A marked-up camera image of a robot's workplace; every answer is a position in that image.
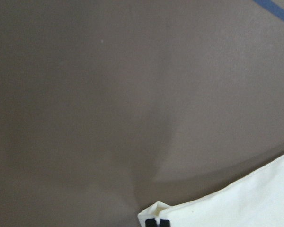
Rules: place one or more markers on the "blue tape grid lines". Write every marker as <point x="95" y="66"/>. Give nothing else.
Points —
<point x="271" y="7"/>

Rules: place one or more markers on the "cream white long-sleeve shirt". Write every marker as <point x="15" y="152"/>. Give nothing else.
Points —
<point x="256" y="200"/>

